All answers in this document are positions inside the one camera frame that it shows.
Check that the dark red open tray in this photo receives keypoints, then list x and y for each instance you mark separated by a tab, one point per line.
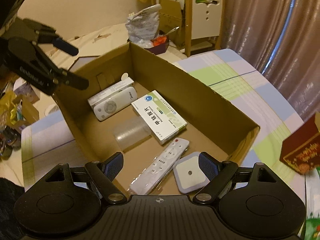
160	45

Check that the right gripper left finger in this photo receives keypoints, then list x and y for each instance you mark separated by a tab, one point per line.
102	175

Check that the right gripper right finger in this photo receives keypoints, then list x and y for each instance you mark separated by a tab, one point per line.
220	175

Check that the small brown cardboard carton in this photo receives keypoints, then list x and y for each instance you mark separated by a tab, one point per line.
171	16

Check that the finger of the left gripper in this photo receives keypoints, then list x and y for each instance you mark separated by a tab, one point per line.
62	43
72	79

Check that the green white snack bag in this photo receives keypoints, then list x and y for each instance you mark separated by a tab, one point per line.
312	204

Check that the brown cardboard box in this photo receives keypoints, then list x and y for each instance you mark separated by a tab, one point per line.
167	97

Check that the white blue medicine box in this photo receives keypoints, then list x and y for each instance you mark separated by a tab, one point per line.
164	122

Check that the long white bagged remote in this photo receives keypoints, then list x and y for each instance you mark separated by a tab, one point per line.
159	168

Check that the white square night light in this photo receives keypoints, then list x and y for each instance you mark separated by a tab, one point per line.
188	175

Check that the brown curtain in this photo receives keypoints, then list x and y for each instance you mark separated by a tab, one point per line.
280	38

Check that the white crocodile medicine box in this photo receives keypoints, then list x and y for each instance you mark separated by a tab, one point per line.
109	91

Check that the clear plastic cup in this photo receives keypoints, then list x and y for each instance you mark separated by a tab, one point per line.
131	132

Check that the plaid tablecloth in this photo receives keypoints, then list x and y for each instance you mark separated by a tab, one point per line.
50	140

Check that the crumpled silver plastic bag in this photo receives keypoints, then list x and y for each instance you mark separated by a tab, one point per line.
142	27

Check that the red paper gift bag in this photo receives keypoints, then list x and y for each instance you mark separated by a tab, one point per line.
300	151

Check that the short white remote control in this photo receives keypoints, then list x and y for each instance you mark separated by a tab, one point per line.
115	103

